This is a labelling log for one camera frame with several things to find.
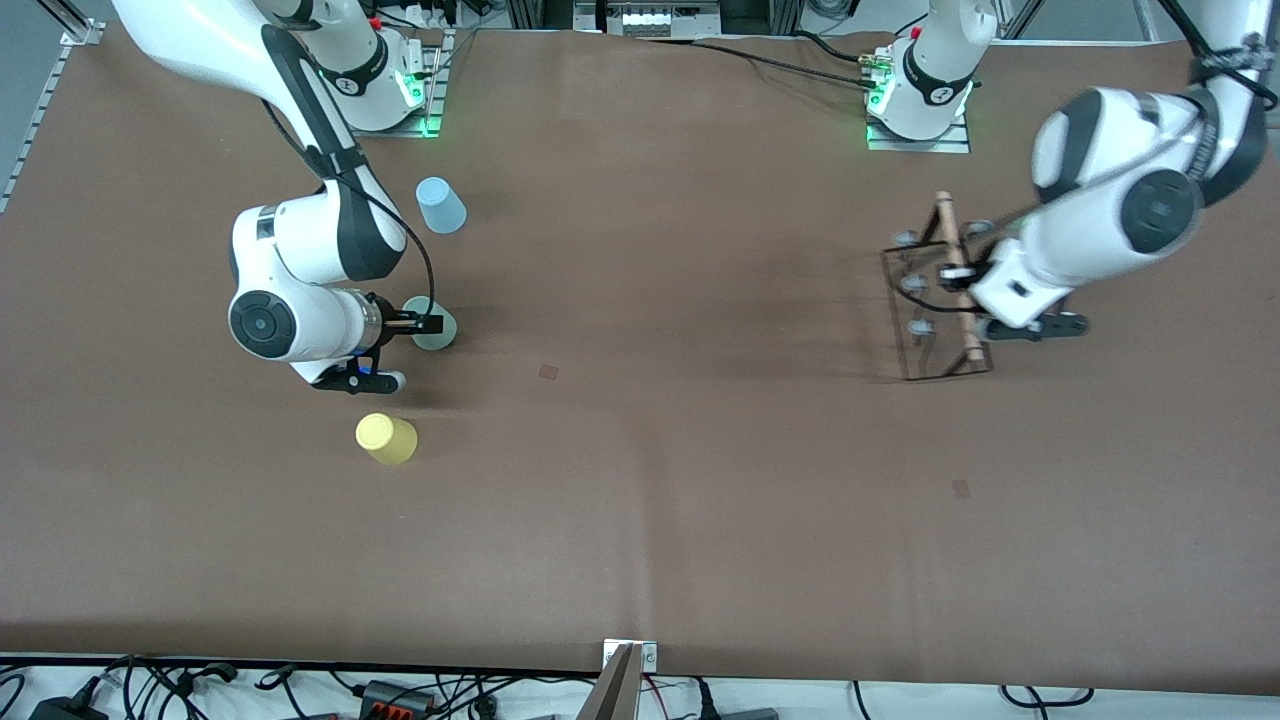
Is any mint green plastic cup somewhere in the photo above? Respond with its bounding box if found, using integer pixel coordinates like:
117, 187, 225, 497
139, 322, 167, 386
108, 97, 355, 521
401, 296, 458, 351

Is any black wire cup holder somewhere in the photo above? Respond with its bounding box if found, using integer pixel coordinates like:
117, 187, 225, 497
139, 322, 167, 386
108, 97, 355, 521
882, 190, 996, 384

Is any yellow plastic cup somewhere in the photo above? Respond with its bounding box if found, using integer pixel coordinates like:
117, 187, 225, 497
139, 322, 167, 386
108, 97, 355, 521
355, 413, 419, 466

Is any light blue plastic cup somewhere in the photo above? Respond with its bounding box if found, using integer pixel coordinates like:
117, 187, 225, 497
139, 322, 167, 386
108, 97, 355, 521
415, 177, 468, 235

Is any slanted aluminium profile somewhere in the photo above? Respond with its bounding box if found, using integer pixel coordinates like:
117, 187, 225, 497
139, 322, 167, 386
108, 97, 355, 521
1000, 0, 1046, 41

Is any brown table mat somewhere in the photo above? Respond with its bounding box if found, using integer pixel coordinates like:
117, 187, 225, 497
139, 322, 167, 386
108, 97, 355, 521
0, 22, 1280, 693

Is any black box with orange levers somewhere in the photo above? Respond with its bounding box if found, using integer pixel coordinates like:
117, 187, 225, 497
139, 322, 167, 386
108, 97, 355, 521
360, 680, 438, 719

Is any device with white connectors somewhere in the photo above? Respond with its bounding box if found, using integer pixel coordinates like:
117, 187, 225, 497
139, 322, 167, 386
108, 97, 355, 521
575, 0, 723, 39

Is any grey angled metal bar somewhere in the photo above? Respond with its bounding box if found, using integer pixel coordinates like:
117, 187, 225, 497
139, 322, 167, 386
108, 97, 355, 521
578, 643, 643, 720

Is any black power adapter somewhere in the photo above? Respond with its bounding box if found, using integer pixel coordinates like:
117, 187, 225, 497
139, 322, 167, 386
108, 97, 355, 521
28, 695, 109, 720

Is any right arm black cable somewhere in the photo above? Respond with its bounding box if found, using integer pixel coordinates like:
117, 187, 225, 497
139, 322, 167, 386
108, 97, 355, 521
262, 95, 437, 321

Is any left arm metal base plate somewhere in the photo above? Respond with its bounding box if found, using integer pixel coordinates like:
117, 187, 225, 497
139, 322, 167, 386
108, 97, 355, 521
866, 112, 972, 154

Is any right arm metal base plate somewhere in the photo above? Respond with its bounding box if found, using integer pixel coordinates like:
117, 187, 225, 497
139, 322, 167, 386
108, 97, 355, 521
335, 28, 456, 138

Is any thin black base cable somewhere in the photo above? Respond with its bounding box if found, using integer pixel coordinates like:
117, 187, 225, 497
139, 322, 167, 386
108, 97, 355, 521
640, 35, 881, 93

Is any thick black base cable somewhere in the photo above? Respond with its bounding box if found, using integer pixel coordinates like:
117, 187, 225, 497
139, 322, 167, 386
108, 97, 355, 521
790, 28, 881, 67

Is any aluminium frame post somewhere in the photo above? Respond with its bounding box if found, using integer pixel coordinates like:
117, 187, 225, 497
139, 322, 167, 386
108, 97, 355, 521
505, 0, 576, 31

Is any aluminium side rail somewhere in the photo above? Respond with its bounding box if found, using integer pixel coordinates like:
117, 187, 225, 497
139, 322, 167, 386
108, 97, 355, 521
0, 0, 106, 213

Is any black looped cable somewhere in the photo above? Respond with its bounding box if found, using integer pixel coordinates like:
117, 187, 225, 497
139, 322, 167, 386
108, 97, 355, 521
1000, 685, 1093, 710

